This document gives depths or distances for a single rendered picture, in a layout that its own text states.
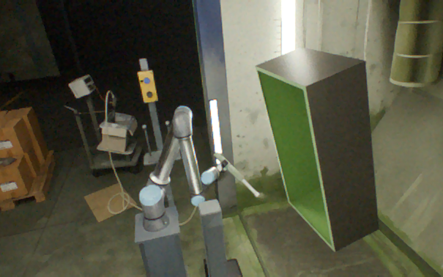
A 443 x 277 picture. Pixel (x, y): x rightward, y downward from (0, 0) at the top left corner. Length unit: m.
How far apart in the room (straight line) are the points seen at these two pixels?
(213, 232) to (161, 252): 1.60
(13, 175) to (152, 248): 2.38
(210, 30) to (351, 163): 1.42
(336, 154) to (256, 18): 1.30
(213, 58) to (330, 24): 1.02
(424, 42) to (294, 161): 1.29
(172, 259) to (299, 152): 1.24
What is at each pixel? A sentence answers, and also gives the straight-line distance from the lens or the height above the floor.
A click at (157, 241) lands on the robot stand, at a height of 0.60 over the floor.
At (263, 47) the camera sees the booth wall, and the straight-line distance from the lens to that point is 2.72.
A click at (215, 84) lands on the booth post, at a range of 2.66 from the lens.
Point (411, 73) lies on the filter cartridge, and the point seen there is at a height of 1.36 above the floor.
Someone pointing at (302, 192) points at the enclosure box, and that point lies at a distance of 2.76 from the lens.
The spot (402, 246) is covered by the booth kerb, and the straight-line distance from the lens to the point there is 3.06.
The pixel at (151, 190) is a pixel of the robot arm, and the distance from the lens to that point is 2.24.
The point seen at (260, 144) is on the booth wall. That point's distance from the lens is 2.98.
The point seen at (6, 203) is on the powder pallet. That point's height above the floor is 0.09.
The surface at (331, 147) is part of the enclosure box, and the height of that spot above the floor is 1.26.
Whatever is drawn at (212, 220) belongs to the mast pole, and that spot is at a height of 1.62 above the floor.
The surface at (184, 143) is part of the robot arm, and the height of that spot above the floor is 1.25.
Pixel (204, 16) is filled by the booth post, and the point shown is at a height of 1.93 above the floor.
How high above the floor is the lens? 2.11
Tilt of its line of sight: 25 degrees down
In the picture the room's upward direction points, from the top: 6 degrees counter-clockwise
